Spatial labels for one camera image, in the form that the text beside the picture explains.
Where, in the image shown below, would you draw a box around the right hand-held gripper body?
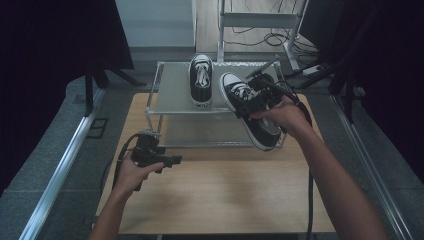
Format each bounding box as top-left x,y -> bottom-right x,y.
245,57 -> 285,113

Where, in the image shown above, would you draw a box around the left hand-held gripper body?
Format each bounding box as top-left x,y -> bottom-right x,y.
130,129 -> 167,168

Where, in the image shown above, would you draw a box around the black canvas sneaker white laces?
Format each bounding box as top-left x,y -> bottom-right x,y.
187,54 -> 215,110
218,72 -> 288,152

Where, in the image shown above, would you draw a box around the grey metal shoe rack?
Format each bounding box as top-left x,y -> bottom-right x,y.
144,60 -> 298,149

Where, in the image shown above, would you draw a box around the person's left hand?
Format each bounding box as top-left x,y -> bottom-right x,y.
111,158 -> 165,198

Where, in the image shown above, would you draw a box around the person's right hand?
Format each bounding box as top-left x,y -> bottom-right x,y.
249,96 -> 313,139

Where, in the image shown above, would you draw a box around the white power strip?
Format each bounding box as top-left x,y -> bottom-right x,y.
301,64 -> 325,76

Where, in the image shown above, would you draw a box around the dark floor socket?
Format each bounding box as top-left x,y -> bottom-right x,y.
85,117 -> 110,140

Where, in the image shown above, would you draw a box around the white metal stand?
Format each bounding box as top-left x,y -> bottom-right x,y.
216,0 -> 310,73

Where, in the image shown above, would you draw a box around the black stand legs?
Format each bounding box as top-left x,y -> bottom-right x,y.
83,64 -> 148,118
293,49 -> 368,125

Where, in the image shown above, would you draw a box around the white panel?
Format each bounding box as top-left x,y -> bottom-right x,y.
114,0 -> 198,50

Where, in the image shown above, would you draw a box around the black curtain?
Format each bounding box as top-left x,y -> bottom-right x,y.
299,0 -> 424,185
0,0 -> 135,198

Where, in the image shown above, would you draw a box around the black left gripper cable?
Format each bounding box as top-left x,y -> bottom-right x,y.
111,133 -> 142,192

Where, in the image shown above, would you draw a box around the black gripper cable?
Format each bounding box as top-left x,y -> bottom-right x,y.
264,79 -> 315,240
111,133 -> 142,192

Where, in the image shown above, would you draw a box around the black floor cables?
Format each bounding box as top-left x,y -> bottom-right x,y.
223,0 -> 318,58

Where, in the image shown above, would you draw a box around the aluminium floor rail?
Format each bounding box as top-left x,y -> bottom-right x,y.
329,94 -> 415,240
18,88 -> 106,240

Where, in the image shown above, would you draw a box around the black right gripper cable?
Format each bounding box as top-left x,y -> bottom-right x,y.
264,79 -> 315,240

